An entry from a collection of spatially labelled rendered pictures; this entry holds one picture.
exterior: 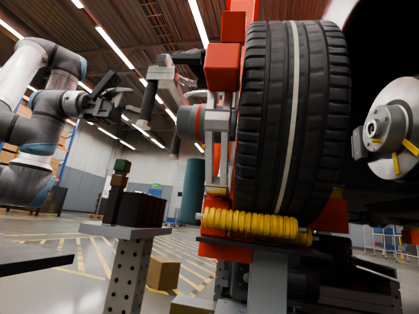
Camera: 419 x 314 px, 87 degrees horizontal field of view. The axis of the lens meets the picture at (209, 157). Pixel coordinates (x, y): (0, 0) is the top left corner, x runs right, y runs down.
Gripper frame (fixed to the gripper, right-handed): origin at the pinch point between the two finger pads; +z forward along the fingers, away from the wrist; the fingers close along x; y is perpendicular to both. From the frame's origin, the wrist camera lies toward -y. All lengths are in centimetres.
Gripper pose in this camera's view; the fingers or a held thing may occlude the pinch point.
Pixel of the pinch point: (145, 102)
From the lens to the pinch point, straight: 73.9
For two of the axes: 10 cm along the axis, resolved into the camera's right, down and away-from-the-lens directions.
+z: 9.9, 0.8, -1.5
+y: -1.2, 9.5, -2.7
